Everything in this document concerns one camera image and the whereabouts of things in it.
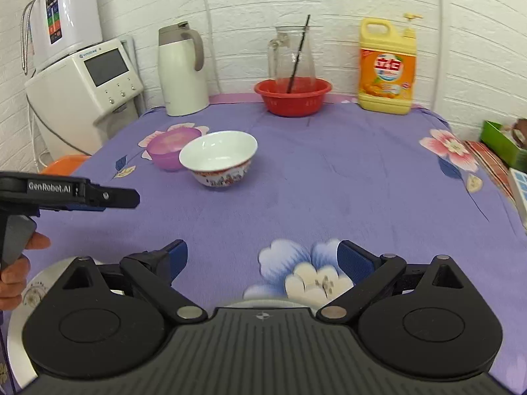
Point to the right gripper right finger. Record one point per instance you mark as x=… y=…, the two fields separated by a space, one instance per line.
x=373 y=277

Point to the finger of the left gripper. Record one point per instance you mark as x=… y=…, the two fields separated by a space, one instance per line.
x=105 y=197

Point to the purple floral tablecloth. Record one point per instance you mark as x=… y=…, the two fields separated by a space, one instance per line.
x=342 y=174

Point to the white thermos jug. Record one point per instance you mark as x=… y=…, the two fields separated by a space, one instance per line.
x=181 y=70

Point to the black stirring stick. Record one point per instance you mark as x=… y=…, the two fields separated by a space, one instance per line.
x=298 y=55

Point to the red plastic basket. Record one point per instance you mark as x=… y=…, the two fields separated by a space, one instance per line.
x=293 y=105

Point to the yellow detergent bottle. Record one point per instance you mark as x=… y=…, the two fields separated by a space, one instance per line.
x=387 y=67

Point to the white water dispenser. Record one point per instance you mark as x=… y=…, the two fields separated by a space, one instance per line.
x=85 y=99

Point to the person's left hand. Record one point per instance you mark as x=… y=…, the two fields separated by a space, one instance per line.
x=14 y=277

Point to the glass pitcher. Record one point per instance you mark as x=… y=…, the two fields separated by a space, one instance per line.
x=281 y=59

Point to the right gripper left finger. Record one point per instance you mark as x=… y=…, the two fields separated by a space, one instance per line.
x=151 y=274

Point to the orange plastic basin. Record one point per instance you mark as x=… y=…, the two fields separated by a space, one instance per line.
x=65 y=166

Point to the green box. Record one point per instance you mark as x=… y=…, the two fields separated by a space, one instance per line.
x=503 y=146

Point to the white water purifier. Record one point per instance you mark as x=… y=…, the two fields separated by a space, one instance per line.
x=54 y=29

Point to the purple plastic bowl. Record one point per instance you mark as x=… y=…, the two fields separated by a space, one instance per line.
x=165 y=149

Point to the white red ceramic bowl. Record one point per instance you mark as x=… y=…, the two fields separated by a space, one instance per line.
x=219 y=159

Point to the white floral plate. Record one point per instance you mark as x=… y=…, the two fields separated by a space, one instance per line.
x=37 y=288

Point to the stainless steel bowl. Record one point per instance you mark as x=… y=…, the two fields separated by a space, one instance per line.
x=268 y=303

